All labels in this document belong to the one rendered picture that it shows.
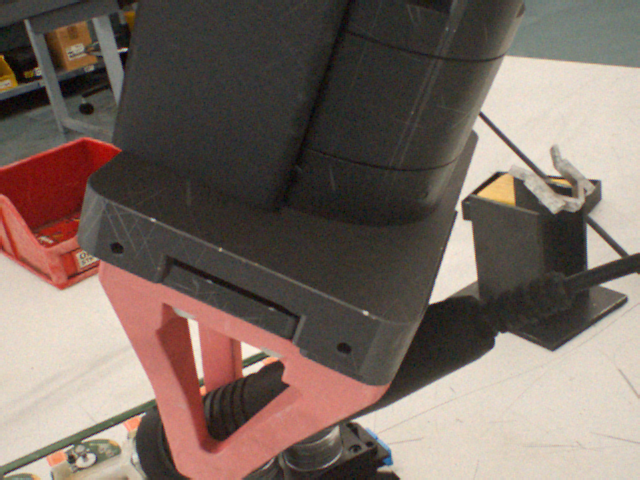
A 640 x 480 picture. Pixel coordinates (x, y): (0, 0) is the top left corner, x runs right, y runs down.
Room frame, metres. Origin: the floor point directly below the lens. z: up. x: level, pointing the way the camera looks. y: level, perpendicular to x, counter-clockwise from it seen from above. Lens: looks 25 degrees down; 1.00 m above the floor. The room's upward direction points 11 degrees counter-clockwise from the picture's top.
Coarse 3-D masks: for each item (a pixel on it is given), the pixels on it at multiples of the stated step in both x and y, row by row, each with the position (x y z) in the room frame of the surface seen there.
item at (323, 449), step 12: (324, 432) 0.27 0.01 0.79; (336, 432) 0.28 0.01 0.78; (300, 444) 0.27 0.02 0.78; (312, 444) 0.27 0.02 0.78; (324, 444) 0.27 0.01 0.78; (336, 444) 0.27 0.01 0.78; (288, 456) 0.27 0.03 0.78; (300, 456) 0.27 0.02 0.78; (312, 456) 0.27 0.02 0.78; (324, 456) 0.27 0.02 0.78; (336, 456) 0.27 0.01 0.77; (300, 468) 0.27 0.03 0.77; (312, 468) 0.27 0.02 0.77
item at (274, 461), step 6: (276, 456) 0.27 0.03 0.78; (270, 462) 0.26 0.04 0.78; (276, 462) 0.27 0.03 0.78; (258, 468) 0.26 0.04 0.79; (264, 468) 0.26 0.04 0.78; (270, 468) 0.26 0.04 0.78; (276, 468) 0.26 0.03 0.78; (252, 474) 0.26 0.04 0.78; (258, 474) 0.26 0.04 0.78; (264, 474) 0.26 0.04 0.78; (270, 474) 0.26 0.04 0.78; (276, 474) 0.26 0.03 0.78
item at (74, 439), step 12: (252, 360) 0.29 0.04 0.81; (204, 384) 0.28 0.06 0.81; (132, 408) 0.27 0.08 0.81; (144, 408) 0.27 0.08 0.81; (108, 420) 0.27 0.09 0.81; (120, 420) 0.27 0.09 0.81; (84, 432) 0.26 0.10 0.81; (96, 432) 0.26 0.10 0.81; (60, 444) 0.26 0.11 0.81; (72, 444) 0.26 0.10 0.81; (24, 456) 0.26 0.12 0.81; (36, 456) 0.26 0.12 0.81; (0, 468) 0.25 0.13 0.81; (12, 468) 0.25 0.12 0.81
